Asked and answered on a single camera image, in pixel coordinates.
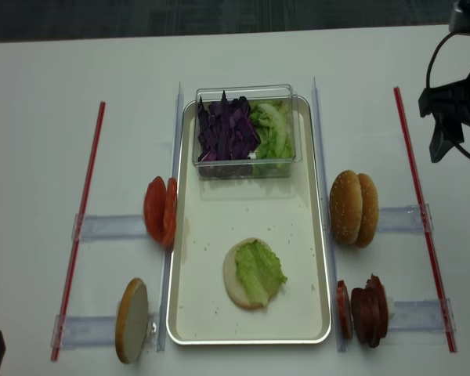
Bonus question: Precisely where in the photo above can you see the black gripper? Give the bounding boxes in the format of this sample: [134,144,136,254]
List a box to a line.
[418,38,470,169]

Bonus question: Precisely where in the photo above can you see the green lettuce leaf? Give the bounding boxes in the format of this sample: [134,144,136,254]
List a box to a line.
[234,239,287,306]

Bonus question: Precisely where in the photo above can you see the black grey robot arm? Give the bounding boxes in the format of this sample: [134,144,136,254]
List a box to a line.
[418,1,470,163]

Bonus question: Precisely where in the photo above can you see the rear meat slices stack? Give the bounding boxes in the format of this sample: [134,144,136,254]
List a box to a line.
[351,274,389,348]

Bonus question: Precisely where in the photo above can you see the green lettuce in container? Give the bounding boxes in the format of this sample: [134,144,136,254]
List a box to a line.
[249,99,295,178]

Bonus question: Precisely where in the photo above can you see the front meat slice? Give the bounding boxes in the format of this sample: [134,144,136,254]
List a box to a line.
[336,280,353,340]

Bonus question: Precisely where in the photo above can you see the tomato slice inner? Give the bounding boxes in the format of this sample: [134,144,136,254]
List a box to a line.
[161,177,177,248]

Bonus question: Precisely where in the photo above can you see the tomato slice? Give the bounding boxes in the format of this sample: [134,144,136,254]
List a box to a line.
[161,177,177,248]
[143,176,166,243]

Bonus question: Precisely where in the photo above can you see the tomato slice outer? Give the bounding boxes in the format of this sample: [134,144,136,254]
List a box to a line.
[143,176,166,243]

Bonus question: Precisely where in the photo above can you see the right red strip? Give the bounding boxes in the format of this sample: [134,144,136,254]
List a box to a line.
[393,87,457,353]

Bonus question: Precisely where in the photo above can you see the red strip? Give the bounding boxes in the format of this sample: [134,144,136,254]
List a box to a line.
[50,101,106,363]
[393,87,457,353]

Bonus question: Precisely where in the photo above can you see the right upper clear pusher track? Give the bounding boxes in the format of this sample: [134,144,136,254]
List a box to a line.
[377,204,433,233]

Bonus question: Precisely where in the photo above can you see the clear pusher track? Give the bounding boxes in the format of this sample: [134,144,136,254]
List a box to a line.
[388,299,455,333]
[50,311,160,349]
[377,204,433,233]

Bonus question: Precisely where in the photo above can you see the sesame bun top outer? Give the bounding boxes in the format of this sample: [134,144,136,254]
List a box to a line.
[354,173,379,248]

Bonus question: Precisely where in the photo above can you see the sesame bun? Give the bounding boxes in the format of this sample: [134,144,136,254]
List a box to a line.
[329,170,363,245]
[354,173,379,248]

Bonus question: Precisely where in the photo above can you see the sesame bun top inner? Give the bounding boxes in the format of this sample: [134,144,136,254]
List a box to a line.
[329,170,363,245]

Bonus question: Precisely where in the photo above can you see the white pusher block lower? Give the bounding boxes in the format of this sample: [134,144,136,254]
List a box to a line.
[386,296,396,320]

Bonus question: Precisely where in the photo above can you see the right lower clear pusher track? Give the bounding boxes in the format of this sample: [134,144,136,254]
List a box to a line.
[388,299,455,333]

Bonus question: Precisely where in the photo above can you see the clear plastic salad container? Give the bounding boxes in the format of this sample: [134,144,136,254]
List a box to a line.
[192,85,301,179]

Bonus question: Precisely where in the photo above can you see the purple cabbage shreds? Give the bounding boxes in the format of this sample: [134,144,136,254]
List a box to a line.
[197,92,260,162]

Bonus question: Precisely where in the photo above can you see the cream metal tray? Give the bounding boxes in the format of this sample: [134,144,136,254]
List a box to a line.
[167,98,331,345]

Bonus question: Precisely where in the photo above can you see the bun bottom on tray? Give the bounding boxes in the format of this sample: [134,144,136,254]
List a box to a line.
[222,237,270,310]

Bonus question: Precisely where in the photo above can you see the standing bun half left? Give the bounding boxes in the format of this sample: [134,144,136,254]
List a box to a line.
[115,278,148,364]

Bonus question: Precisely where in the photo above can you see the left red strip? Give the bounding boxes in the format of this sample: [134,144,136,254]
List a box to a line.
[50,101,106,363]

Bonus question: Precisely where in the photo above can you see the left lower clear pusher track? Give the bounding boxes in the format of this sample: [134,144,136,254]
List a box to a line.
[50,311,160,349]

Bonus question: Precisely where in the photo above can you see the black cable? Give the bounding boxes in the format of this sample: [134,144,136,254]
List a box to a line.
[425,30,470,161]

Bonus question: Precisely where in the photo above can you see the left clear divider rail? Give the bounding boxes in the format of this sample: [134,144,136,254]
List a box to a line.
[156,84,183,351]

